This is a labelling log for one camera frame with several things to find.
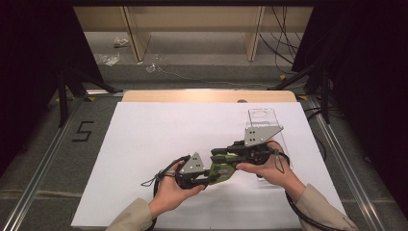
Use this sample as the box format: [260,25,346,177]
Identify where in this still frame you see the bundle of black cables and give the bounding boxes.
[259,5,309,75]

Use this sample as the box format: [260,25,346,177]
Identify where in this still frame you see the aluminium floor rail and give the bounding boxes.
[3,90,124,231]
[307,95,384,231]

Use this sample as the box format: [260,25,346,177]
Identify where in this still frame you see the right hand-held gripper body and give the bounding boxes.
[232,125,285,167]

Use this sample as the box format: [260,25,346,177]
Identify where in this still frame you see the person's left hand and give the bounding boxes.
[147,160,206,219]

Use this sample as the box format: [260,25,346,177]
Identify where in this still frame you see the grey wrist cord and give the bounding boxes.
[140,171,177,188]
[272,147,287,174]

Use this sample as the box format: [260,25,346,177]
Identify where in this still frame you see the light wooden table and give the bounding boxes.
[121,90,297,104]

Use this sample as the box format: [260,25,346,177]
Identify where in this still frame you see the black curtain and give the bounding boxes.
[292,0,408,219]
[0,0,104,167]

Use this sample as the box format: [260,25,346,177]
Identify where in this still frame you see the thin white floor cable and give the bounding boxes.
[142,44,306,90]

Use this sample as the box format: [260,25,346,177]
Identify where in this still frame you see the person's right hand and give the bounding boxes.
[235,141,307,203]

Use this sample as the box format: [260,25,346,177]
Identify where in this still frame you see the black metal stand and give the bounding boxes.
[268,61,331,124]
[57,68,124,129]

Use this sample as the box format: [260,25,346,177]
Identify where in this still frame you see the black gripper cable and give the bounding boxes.
[150,154,191,231]
[268,139,347,231]

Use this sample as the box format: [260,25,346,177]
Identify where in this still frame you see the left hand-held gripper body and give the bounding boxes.
[174,151,210,191]

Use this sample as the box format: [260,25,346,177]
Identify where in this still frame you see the clear plastic packaging tray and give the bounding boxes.
[246,108,294,182]

